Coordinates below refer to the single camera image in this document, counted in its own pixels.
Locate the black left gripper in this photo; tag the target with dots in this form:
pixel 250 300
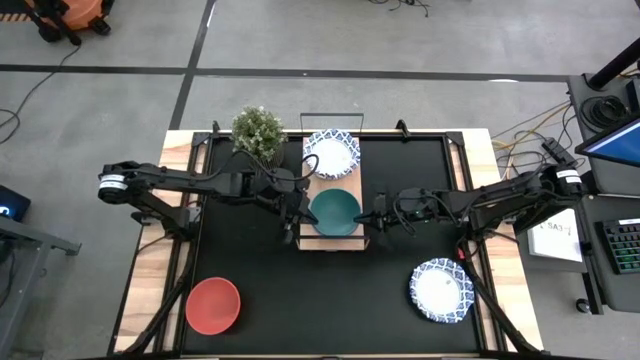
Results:
pixel 280 195

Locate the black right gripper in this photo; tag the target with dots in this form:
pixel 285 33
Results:
pixel 415 205

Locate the green plastic bowl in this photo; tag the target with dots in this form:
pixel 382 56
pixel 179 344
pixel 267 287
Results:
pixel 335 212

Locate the blue patterned paper bowl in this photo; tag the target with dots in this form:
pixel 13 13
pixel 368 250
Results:
pixel 442 292
pixel 332 157

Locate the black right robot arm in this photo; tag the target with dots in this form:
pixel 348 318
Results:
pixel 500 200

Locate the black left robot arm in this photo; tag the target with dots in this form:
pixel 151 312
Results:
pixel 200 182

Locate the black table mat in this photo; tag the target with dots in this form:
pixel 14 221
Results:
pixel 325 300

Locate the small red tab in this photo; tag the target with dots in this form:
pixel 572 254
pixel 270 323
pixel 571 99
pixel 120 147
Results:
pixel 460 253

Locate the potted plant in striped pot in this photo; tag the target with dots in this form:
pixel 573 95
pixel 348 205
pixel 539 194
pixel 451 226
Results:
pixel 257 130

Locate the red plastic bowl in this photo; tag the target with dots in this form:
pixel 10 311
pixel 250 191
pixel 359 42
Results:
pixel 212 306

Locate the white paper sign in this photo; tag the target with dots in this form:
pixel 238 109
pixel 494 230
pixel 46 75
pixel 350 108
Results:
pixel 555 242

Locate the black power strip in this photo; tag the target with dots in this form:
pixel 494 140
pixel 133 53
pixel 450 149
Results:
pixel 559 150

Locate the black caster wheel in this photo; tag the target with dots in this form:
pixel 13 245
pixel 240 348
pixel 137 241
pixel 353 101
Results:
pixel 582 305

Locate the grey equipment cart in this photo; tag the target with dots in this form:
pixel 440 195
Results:
pixel 607 290

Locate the computer monitor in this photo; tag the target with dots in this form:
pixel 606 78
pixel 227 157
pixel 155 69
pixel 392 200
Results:
pixel 612 145

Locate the black keyboard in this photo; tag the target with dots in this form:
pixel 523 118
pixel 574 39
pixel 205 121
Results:
pixel 622 247

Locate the grey desk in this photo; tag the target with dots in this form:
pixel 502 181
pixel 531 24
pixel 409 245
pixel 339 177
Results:
pixel 20 250

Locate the black upright pole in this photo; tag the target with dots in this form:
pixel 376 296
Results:
pixel 615 65

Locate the black device with blue light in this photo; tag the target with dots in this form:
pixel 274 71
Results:
pixel 11 202

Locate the orange shop vacuum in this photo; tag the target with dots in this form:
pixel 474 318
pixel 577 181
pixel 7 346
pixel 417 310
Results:
pixel 80 12

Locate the wooden shelf with black frame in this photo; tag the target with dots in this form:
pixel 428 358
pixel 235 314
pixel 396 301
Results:
pixel 332 242

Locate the black metal table frame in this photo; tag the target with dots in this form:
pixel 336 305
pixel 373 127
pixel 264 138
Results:
pixel 452 150

